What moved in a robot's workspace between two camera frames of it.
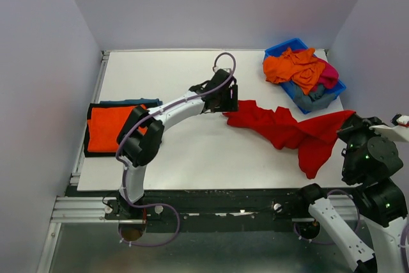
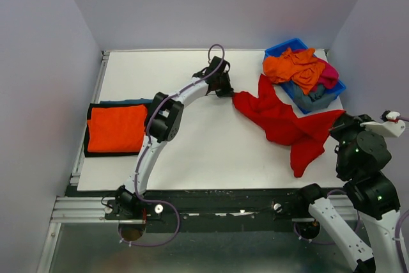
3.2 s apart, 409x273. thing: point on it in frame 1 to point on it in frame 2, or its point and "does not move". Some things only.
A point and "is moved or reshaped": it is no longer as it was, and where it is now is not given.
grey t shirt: (317, 99) does not move
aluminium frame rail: (82, 210) does not move
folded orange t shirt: (106, 124) does not move
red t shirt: (314, 137) is moved or reshaped
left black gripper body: (226, 103) to (222, 87)
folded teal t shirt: (140, 101) does not move
